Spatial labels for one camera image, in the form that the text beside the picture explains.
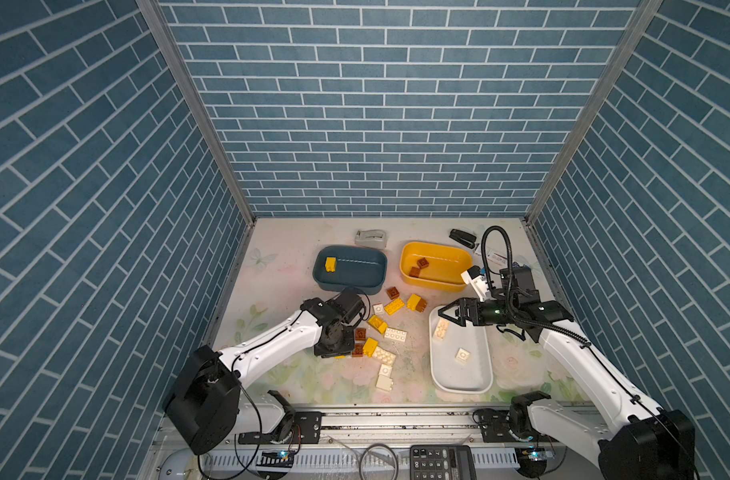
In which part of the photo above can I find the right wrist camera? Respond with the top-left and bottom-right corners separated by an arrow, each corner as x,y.
461,265 -> 491,301

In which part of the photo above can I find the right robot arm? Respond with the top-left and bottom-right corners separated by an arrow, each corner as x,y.
438,225 -> 700,479

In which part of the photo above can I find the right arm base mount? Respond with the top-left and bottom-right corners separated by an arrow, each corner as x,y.
472,391 -> 551,443

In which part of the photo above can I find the yellow 2x4 lego brick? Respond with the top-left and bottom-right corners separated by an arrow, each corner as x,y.
384,298 -> 405,315

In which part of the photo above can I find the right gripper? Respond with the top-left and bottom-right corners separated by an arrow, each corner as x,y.
438,296 -> 517,325

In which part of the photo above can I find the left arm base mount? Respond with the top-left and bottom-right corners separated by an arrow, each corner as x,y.
233,390 -> 323,445

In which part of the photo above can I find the yellow plastic bin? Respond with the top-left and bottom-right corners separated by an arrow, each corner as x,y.
400,241 -> 473,293

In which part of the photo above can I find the yellow lego brick centre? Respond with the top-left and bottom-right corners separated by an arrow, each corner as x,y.
363,338 -> 379,357

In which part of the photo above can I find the cream lego brick front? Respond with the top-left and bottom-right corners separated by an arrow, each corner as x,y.
376,364 -> 393,392

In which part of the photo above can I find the black stapler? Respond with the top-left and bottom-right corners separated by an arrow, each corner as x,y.
449,229 -> 477,250

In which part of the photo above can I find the small white 2x2 lego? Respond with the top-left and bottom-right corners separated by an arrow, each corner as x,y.
455,348 -> 470,363

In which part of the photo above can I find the black calculator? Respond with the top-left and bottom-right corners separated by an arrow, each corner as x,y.
409,444 -> 477,480

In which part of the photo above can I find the white plastic bin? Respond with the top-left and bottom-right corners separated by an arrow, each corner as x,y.
429,307 -> 494,395

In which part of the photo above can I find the yellow square lego brick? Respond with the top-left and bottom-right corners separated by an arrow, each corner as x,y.
325,257 -> 337,272

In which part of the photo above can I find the dark teal plastic bin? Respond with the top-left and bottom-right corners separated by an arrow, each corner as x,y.
312,245 -> 388,295

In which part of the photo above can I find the cream 2x4 lego brick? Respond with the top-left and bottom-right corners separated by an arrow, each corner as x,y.
433,318 -> 450,340

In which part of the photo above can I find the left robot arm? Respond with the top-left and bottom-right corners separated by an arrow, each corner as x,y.
163,287 -> 368,455

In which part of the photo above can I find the white 2x4 lego brick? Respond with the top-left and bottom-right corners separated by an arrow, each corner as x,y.
384,327 -> 407,343

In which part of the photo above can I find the yellow curved lego brick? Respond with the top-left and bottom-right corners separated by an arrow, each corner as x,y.
368,315 -> 389,335

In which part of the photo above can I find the grey tape dispenser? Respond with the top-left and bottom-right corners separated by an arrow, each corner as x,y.
355,229 -> 388,250

